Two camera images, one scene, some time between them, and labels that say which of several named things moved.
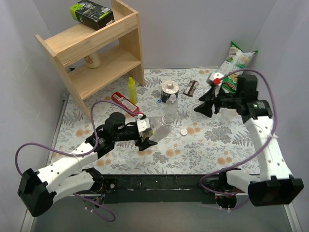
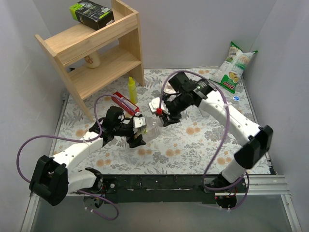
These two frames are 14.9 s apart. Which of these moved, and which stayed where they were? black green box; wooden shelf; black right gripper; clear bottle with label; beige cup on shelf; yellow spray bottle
Moved: black right gripper; clear bottle with label
Stayed: black green box; yellow spray bottle; wooden shelf; beige cup on shelf
